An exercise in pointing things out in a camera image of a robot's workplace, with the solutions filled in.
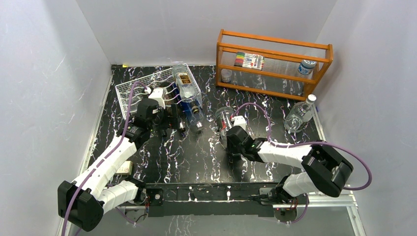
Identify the colour marker pen set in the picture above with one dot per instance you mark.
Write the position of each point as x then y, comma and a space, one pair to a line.
250, 61

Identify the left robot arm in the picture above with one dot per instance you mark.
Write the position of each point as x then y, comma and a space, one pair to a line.
85, 200

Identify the small clear plastic cup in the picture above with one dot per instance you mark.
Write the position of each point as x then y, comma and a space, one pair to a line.
226, 75

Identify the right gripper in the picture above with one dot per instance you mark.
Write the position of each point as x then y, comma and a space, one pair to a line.
230, 148

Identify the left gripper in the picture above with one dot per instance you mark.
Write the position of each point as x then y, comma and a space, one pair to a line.
171, 122

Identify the dark bottle black foil top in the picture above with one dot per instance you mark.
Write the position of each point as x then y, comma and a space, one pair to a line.
187, 90

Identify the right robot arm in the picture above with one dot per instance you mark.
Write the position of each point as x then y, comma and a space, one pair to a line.
323, 168

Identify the beige remote control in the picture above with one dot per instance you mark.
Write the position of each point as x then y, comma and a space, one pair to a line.
125, 169

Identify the brown wine bottle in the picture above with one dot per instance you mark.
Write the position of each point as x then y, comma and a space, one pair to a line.
172, 97

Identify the white wire wine rack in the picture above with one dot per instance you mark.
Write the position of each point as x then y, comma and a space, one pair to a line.
154, 81

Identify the orange wooden shelf rack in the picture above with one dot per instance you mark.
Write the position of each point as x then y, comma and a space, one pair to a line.
282, 57

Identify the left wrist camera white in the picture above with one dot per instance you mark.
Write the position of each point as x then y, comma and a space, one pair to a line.
157, 98

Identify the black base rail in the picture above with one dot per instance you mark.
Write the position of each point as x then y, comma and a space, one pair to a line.
222, 199

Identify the round clear glass bottle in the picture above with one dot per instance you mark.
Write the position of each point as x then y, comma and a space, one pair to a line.
223, 123

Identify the blue white lidded jar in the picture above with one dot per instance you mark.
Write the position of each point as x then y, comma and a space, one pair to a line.
306, 68

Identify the clear bottle silver cap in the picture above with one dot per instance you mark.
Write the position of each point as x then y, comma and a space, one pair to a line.
300, 114

